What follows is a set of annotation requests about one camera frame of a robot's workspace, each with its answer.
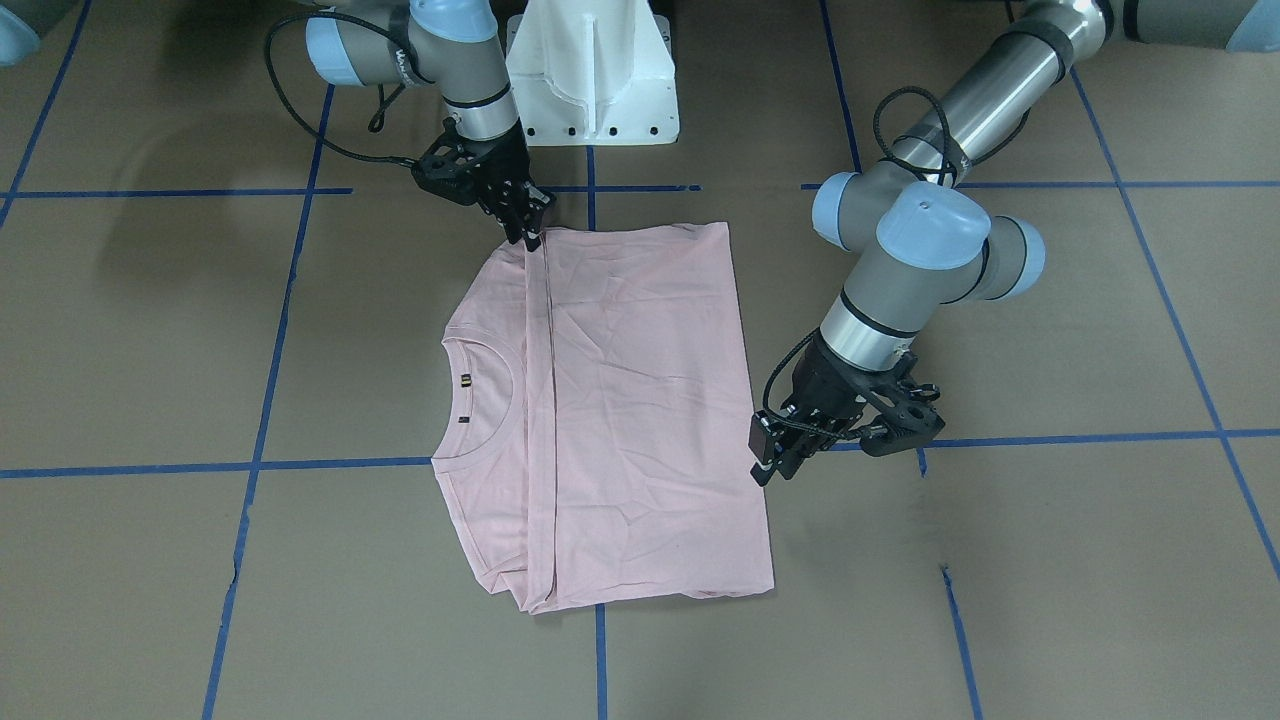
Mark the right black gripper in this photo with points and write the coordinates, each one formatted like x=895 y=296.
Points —
x=501 y=167

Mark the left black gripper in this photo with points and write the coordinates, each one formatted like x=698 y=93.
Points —
x=829 y=388

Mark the pink Snoopy t-shirt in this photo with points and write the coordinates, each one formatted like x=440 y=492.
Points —
x=597 y=447

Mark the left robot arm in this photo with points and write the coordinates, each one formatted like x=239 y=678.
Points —
x=921 y=243

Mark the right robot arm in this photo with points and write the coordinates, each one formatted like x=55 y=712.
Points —
x=451 y=46

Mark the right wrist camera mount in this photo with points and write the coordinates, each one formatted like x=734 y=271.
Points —
x=446 y=170

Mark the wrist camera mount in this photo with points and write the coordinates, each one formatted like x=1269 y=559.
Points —
x=446 y=170
x=906 y=417

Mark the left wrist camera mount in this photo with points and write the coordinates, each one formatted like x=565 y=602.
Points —
x=906 y=417

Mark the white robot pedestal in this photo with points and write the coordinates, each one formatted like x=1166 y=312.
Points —
x=593 y=73

